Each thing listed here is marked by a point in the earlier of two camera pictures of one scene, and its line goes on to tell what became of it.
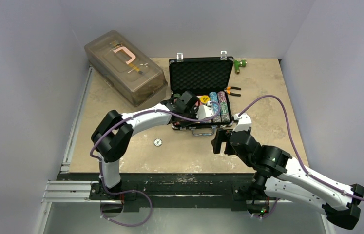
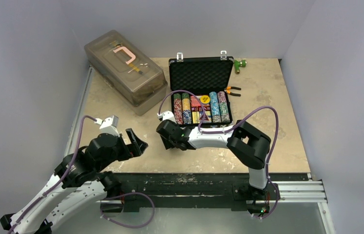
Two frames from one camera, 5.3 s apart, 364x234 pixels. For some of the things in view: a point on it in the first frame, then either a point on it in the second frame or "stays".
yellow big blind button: [205, 99] stays
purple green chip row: [224, 111] stays
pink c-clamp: [125, 49] stays
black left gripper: [194, 110] to [135, 148]
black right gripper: [220, 142] to [164, 135]
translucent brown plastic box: [125, 70] stays
